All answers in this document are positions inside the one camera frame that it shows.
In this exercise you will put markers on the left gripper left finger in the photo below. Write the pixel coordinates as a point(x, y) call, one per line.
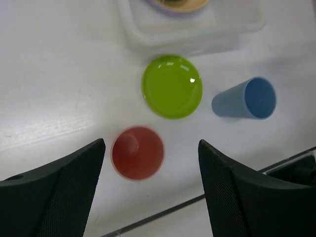
point(53, 200)

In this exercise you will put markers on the green plastic plate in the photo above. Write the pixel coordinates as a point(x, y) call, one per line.
point(172, 86)

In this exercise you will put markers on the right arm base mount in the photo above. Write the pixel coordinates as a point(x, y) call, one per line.
point(298, 169)

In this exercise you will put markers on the orange plastic plate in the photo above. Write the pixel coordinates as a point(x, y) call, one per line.
point(181, 6)

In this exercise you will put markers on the blue plastic cup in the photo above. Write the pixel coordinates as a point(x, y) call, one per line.
point(253, 99)

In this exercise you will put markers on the red plastic cup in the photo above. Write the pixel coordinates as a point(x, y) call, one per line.
point(137, 153)

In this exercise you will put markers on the clear plastic bin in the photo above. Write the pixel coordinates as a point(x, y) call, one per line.
point(212, 27)

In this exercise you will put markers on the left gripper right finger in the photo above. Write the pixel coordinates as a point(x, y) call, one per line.
point(242, 202)

